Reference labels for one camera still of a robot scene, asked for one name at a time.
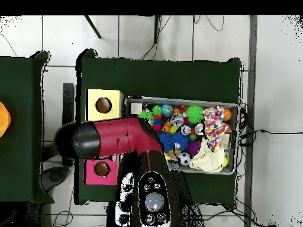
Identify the pale yellow knitted cloth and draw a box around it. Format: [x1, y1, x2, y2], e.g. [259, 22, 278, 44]
[189, 138, 228, 173]

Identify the small soccer ball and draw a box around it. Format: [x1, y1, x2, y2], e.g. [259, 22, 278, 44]
[178, 152, 192, 166]

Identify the dark green tablecloth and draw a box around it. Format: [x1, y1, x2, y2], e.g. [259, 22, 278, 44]
[0, 50, 55, 205]
[75, 48, 243, 206]

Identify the wire mesh bin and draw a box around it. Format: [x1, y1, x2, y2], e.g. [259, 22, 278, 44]
[124, 95, 240, 176]

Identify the grey floor cable cover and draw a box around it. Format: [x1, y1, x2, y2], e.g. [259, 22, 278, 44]
[243, 15, 258, 227]

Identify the large polka dot cloth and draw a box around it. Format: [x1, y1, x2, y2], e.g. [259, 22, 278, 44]
[202, 105, 230, 152]

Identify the rainbow spiky caterpillar toy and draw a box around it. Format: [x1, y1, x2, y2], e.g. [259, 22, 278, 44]
[151, 105, 164, 132]

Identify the green spiky ball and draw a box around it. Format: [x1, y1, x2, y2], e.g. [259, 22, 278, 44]
[185, 104, 205, 125]

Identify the globe print ball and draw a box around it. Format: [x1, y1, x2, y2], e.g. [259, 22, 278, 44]
[161, 103, 174, 118]

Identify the black cable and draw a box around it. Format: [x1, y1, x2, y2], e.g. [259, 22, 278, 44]
[238, 128, 303, 147]

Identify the orange plastic object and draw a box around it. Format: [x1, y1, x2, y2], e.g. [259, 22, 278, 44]
[0, 101, 12, 138]

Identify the blue spiky ball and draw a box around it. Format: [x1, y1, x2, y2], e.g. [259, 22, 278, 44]
[157, 131, 176, 152]

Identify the wooden box with three holes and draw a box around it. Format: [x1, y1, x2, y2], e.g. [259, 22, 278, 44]
[83, 89, 124, 186]

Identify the purple knobbly ball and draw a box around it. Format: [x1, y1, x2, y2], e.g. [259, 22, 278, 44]
[185, 140, 201, 156]

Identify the small wooden block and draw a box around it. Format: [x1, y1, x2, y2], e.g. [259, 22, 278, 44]
[130, 102, 143, 115]

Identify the black tripod leg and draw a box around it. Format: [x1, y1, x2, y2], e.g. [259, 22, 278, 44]
[83, 15, 102, 39]
[153, 15, 160, 44]

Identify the grey plastic foot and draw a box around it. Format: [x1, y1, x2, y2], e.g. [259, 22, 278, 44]
[40, 166, 70, 193]

